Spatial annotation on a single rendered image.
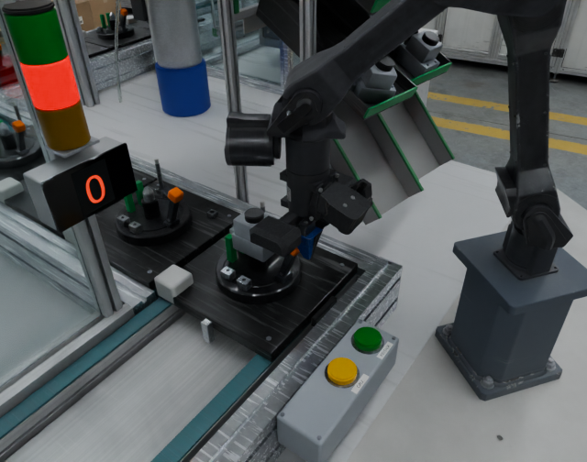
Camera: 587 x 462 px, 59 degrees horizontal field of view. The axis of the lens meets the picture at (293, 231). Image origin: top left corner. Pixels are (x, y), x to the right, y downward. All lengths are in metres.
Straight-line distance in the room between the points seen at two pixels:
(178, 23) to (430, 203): 0.88
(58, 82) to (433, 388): 0.67
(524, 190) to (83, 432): 0.65
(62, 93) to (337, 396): 0.50
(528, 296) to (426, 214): 0.52
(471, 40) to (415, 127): 3.65
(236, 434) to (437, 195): 0.81
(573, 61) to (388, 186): 3.81
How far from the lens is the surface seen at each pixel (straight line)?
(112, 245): 0.99
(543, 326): 0.82
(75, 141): 0.66
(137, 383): 0.82
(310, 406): 0.71
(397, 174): 1.03
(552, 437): 0.88
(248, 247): 0.81
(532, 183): 0.70
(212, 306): 0.82
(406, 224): 1.18
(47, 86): 0.64
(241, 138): 0.65
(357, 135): 1.01
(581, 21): 4.66
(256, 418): 0.70
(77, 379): 0.82
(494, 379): 0.87
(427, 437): 0.82
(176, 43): 1.64
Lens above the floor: 1.54
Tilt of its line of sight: 37 degrees down
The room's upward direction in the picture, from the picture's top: 1 degrees counter-clockwise
